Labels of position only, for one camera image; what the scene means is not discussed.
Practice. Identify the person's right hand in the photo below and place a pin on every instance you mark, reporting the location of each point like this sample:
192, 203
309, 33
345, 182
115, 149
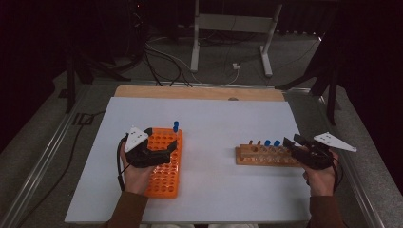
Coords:
321, 182

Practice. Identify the blue-capped test tube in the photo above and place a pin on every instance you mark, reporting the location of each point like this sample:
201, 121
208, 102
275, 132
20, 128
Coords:
277, 143
267, 143
176, 123
175, 129

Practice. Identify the grey metal stand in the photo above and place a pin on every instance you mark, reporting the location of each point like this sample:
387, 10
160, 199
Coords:
234, 23

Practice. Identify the aluminium frame rail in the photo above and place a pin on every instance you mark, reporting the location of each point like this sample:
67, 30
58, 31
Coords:
358, 177
41, 161

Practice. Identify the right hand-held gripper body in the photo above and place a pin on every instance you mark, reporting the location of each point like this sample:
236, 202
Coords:
313, 158

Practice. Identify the wooden tube rack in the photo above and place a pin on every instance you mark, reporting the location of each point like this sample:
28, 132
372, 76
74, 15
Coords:
256, 158

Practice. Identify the white table mat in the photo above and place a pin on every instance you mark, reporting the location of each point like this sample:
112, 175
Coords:
206, 120

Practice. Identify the person's left hand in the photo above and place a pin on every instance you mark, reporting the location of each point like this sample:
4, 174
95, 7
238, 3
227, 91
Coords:
136, 180

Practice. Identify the white plug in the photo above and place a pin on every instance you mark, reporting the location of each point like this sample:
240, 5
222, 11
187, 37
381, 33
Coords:
236, 66

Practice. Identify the black tripod stand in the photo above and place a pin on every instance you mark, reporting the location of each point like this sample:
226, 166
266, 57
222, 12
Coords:
71, 82
331, 88

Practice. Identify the orange plastic tube rack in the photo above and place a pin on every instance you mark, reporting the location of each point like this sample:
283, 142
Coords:
164, 180

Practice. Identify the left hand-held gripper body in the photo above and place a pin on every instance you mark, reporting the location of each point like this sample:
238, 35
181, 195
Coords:
149, 160

